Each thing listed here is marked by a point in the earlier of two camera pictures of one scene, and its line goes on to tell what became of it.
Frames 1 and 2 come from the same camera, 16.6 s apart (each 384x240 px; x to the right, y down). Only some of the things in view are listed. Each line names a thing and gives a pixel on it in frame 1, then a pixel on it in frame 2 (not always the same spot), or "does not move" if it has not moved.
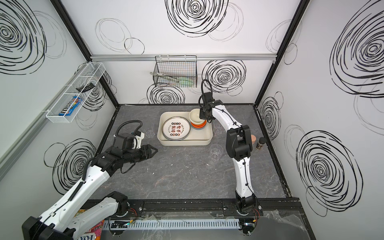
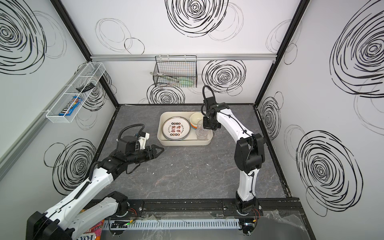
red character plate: [176, 128] does not move
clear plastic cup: [150, 133] to [201, 133]
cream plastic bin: [196, 137] does not move
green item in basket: [183, 83] does not move
